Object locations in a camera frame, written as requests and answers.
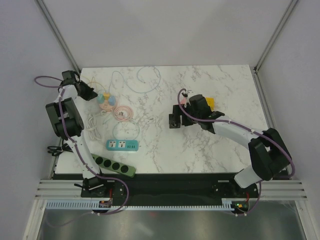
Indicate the teal plug on pink socket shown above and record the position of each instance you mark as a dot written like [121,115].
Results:
[100,99]

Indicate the yellow cube plug adapter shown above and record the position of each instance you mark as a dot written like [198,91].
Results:
[211,102]

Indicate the yellow plug on pink socket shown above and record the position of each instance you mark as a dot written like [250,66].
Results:
[106,95]

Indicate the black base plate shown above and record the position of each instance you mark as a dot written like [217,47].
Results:
[167,189]

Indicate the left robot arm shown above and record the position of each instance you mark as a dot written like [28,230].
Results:
[67,122]

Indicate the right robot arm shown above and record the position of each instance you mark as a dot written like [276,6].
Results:
[268,153]

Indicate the pink round power socket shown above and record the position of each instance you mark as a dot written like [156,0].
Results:
[105,106]

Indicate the teal power strip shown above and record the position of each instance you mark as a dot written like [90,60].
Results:
[122,145]

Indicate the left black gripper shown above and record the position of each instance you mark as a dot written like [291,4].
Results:
[91,94]

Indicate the black cube adapter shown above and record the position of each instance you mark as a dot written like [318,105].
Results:
[174,121]

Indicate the blue plug on pink socket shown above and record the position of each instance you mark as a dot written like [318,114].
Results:
[111,100]

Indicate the white slotted cable duct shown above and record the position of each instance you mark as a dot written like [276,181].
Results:
[60,204]

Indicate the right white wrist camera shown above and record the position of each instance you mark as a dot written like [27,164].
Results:
[187,93]

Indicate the green power strip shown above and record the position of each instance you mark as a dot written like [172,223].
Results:
[114,166]

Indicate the pink cube plug adapter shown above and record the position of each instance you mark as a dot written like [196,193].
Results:
[183,101]

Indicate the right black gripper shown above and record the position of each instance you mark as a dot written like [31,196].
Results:
[178,110]

